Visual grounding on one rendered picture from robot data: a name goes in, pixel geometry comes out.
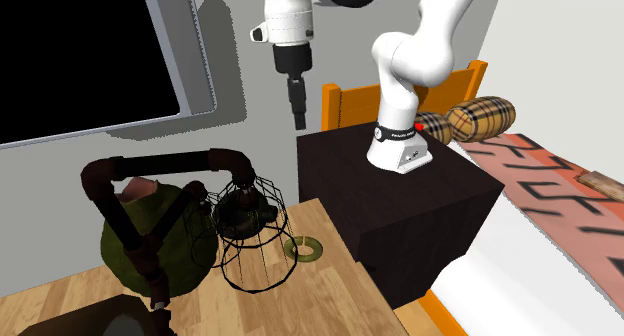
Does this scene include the dark brown robot stand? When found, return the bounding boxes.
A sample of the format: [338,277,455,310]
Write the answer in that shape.
[296,121,506,310]

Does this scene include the plaid bolster pillow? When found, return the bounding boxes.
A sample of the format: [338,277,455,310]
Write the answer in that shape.
[445,95,517,144]
[414,111,455,147]

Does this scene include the orange frame bed white mattress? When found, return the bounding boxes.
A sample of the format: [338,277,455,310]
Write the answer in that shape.
[321,59,624,336]

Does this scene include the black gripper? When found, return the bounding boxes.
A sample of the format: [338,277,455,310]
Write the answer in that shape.
[272,42,314,131]

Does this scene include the grey framed dark window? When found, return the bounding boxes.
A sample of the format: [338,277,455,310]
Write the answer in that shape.
[0,0,219,151]

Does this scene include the wooden board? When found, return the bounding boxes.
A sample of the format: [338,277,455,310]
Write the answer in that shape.
[577,170,624,204]

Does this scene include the dark pipe lamp wire cages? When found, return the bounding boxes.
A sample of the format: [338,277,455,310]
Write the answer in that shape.
[79,148,300,336]

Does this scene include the pink blanket with black marks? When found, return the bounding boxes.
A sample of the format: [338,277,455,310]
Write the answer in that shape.
[458,132,624,313]

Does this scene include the olive green round vase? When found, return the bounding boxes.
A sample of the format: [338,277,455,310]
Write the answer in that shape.
[99,176,221,298]

